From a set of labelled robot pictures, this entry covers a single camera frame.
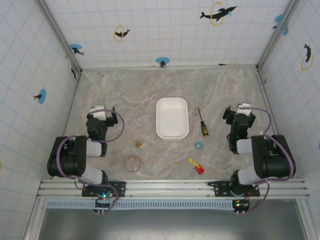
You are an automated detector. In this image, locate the left circuit board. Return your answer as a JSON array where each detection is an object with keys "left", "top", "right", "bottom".
[{"left": 93, "top": 196, "right": 114, "bottom": 210}]

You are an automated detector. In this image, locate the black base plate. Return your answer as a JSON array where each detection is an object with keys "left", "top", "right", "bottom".
[
  {"left": 81, "top": 180, "right": 127, "bottom": 199},
  {"left": 207, "top": 180, "right": 261, "bottom": 198}
]

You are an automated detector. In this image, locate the white plastic bin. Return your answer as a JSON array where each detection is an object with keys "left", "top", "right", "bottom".
[{"left": 155, "top": 97, "right": 190, "bottom": 142}]

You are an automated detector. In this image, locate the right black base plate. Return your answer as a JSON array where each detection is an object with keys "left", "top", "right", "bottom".
[{"left": 207, "top": 180, "right": 261, "bottom": 198}]

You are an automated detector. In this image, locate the aluminium frame post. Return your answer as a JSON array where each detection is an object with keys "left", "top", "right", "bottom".
[
  {"left": 256, "top": 0, "right": 300, "bottom": 71},
  {"left": 34, "top": 0, "right": 83, "bottom": 77}
]

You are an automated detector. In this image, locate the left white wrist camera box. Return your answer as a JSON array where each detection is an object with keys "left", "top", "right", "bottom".
[{"left": 90, "top": 105, "right": 108, "bottom": 121}]

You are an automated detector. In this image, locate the grey slotted cable duct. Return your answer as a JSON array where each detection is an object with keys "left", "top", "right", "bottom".
[{"left": 45, "top": 199, "right": 236, "bottom": 210}]

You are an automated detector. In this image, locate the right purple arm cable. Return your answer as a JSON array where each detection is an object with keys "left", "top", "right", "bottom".
[{"left": 259, "top": 134, "right": 295, "bottom": 181}]

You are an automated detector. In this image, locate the right circuit board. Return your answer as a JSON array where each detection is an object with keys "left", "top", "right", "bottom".
[{"left": 231, "top": 199, "right": 250, "bottom": 210}]

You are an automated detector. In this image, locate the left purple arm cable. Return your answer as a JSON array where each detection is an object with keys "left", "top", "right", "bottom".
[{"left": 55, "top": 135, "right": 88, "bottom": 186}]

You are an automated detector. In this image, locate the right purple wrist cable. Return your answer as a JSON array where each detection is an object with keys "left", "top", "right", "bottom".
[{"left": 237, "top": 107, "right": 273, "bottom": 137}]

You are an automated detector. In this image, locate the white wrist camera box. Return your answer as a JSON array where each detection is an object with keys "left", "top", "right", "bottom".
[
  {"left": 236, "top": 102, "right": 252, "bottom": 116},
  {"left": 90, "top": 105, "right": 108, "bottom": 121}
]

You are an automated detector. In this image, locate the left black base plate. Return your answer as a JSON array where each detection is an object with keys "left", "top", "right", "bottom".
[{"left": 81, "top": 180, "right": 127, "bottom": 199}]

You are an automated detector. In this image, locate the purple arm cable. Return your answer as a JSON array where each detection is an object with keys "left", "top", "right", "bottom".
[
  {"left": 55, "top": 135, "right": 88, "bottom": 186},
  {"left": 259, "top": 134, "right": 295, "bottom": 181}
]

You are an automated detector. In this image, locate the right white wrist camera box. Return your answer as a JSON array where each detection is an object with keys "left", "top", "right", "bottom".
[{"left": 236, "top": 102, "right": 252, "bottom": 116}]

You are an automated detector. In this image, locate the black yellow handled screwdriver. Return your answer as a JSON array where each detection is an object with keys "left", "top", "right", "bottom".
[{"left": 197, "top": 107, "right": 209, "bottom": 138}]

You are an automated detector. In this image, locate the red yellow toy tool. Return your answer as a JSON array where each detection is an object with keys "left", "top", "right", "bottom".
[{"left": 188, "top": 158, "right": 205, "bottom": 175}]

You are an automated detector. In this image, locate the aluminium mounting rail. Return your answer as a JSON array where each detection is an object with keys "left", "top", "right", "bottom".
[{"left": 36, "top": 178, "right": 311, "bottom": 199}]

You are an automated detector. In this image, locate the left purple wrist cable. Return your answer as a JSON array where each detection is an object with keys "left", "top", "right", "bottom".
[{"left": 90, "top": 109, "right": 125, "bottom": 144}]

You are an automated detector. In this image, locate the right aluminium frame post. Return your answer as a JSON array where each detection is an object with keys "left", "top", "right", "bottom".
[{"left": 256, "top": 0, "right": 300, "bottom": 71}]

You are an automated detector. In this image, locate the purple wrist cable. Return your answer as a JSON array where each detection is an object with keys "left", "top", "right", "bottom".
[
  {"left": 237, "top": 107, "right": 273, "bottom": 137},
  {"left": 90, "top": 109, "right": 125, "bottom": 144}
]

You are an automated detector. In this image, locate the circuit board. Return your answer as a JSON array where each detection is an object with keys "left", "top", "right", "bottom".
[
  {"left": 93, "top": 196, "right": 114, "bottom": 210},
  {"left": 231, "top": 199, "right": 250, "bottom": 210}
]

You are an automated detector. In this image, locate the left aluminium frame post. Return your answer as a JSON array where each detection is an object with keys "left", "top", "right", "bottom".
[{"left": 34, "top": 0, "right": 83, "bottom": 77}]

